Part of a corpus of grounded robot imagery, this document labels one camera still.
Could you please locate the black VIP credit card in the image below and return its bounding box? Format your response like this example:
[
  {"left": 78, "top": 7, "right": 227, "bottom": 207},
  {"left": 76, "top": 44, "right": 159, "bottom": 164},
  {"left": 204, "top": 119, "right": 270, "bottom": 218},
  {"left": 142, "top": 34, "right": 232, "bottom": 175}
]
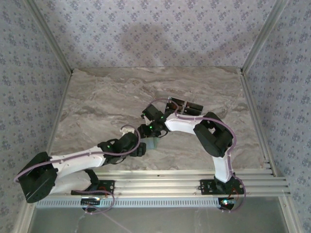
[
  {"left": 186, "top": 101, "right": 204, "bottom": 110},
  {"left": 168, "top": 97, "right": 187, "bottom": 105},
  {"left": 183, "top": 108, "right": 203, "bottom": 117},
  {"left": 166, "top": 103, "right": 184, "bottom": 114}
]

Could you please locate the tiered card display stand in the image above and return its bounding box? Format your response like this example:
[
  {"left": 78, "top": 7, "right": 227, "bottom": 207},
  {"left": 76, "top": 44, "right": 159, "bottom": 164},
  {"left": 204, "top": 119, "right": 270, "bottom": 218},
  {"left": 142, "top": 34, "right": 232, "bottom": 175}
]
[{"left": 166, "top": 96, "right": 204, "bottom": 117}]

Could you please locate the aluminium extrusion base beam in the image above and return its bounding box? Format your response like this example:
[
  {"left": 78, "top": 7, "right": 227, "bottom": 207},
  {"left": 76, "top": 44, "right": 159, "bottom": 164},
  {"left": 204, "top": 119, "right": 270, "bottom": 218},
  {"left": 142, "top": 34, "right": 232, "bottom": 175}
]
[{"left": 26, "top": 168, "right": 292, "bottom": 198}]

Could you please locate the small circuit board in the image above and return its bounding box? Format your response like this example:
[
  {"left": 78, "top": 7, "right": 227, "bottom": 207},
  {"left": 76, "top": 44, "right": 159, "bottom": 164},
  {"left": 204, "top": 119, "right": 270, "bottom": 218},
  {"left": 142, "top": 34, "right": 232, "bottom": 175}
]
[
  {"left": 81, "top": 197, "right": 102, "bottom": 206},
  {"left": 218, "top": 197, "right": 238, "bottom": 210}
]

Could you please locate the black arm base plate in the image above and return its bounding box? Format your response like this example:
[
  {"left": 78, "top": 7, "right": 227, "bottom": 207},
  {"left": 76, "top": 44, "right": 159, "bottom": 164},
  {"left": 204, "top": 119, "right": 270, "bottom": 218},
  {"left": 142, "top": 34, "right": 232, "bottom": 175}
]
[
  {"left": 70, "top": 179, "right": 116, "bottom": 196},
  {"left": 199, "top": 179, "right": 245, "bottom": 196}
]

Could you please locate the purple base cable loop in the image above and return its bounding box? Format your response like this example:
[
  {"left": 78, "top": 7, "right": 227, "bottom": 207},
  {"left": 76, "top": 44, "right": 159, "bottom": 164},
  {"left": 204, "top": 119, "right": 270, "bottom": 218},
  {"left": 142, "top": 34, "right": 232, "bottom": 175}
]
[
  {"left": 84, "top": 184, "right": 117, "bottom": 216},
  {"left": 220, "top": 179, "right": 247, "bottom": 214}
]

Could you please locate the grey slotted cable duct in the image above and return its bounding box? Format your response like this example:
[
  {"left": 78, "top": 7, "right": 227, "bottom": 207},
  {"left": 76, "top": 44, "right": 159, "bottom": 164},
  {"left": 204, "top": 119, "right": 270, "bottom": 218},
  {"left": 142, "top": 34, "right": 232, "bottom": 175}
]
[{"left": 35, "top": 197, "right": 221, "bottom": 209}]

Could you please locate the aluminium table side rail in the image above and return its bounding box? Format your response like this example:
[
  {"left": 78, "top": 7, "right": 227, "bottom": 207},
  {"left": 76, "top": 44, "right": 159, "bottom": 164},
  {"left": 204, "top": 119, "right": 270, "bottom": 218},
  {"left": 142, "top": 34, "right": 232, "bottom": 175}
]
[
  {"left": 46, "top": 71, "right": 75, "bottom": 153},
  {"left": 239, "top": 67, "right": 279, "bottom": 178}
]

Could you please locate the aluminium frame leg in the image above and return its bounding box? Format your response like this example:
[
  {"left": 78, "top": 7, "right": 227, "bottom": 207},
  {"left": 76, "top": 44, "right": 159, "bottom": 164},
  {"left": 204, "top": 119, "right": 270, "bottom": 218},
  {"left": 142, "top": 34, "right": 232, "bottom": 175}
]
[
  {"left": 278, "top": 195, "right": 302, "bottom": 233},
  {"left": 13, "top": 202, "right": 37, "bottom": 233}
]

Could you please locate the aluminium corner post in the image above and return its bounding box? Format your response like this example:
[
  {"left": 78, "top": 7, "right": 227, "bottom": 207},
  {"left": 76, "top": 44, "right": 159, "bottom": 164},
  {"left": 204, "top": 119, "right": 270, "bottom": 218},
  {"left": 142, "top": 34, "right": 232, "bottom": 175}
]
[
  {"left": 24, "top": 0, "right": 75, "bottom": 75},
  {"left": 239, "top": 0, "right": 291, "bottom": 73}
]

